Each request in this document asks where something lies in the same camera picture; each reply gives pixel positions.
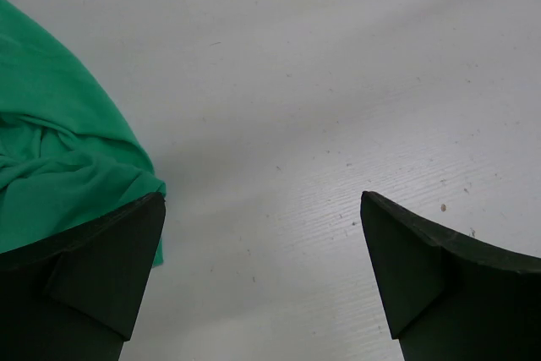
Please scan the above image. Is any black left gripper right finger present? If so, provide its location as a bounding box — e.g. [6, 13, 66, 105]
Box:
[360, 191, 540, 360]

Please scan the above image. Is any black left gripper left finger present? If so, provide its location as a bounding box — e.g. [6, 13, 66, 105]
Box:
[1, 193, 166, 360]

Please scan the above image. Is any green t shirt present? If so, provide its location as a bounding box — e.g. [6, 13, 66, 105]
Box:
[1, 0, 166, 252]

